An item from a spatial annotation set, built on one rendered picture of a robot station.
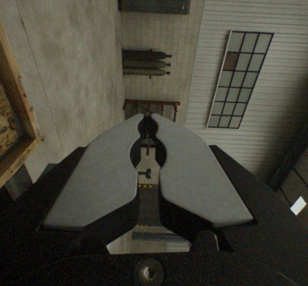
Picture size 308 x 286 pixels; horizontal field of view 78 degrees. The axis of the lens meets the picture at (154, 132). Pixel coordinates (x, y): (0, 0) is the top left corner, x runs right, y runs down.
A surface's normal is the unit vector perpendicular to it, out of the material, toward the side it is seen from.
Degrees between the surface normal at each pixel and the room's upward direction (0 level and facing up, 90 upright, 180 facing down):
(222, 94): 90
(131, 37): 90
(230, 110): 90
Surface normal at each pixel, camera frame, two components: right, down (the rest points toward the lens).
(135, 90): -0.02, 0.59
